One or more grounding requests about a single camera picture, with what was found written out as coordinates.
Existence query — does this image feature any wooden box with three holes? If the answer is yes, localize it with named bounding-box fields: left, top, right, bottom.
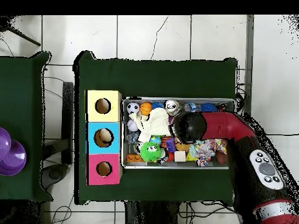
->
left=85, top=89, right=123, bottom=186

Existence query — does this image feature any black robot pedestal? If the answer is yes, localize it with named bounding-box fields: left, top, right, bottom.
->
left=124, top=200, right=187, bottom=224

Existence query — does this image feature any black floor cable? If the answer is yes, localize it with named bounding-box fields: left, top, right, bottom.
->
left=268, top=133, right=299, bottom=138

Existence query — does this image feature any black tripod leg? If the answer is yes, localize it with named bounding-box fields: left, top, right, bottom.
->
left=0, top=16, right=42, bottom=47

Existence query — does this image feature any colourful patterned cloth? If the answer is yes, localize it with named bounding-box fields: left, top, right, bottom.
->
left=186, top=138, right=228, bottom=167

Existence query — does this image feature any purple bowl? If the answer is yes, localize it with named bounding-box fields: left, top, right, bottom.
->
left=0, top=127, right=27, bottom=177

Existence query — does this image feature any small soccer ball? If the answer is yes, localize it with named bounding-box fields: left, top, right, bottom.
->
left=126, top=102, right=141, bottom=116

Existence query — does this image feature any clear mesh bin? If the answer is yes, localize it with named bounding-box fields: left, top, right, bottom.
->
left=121, top=97, right=237, bottom=170

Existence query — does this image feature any small orange basketball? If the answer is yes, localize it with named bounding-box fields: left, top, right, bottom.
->
left=140, top=101, right=154, bottom=117

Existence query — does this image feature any cream knitted cloth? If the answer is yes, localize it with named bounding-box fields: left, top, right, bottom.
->
left=130, top=107, right=173, bottom=143

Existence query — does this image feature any orange toy block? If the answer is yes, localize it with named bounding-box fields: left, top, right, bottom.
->
left=126, top=153, right=143, bottom=163

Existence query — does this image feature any blue spiky ball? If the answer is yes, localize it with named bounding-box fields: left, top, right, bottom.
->
left=200, top=102, right=218, bottom=113

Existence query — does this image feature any green cloth side table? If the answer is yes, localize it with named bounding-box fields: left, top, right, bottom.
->
left=0, top=51, right=53, bottom=203

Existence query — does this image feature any green fuzzy toy with eyes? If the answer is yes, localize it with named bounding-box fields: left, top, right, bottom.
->
left=140, top=142, right=162, bottom=163

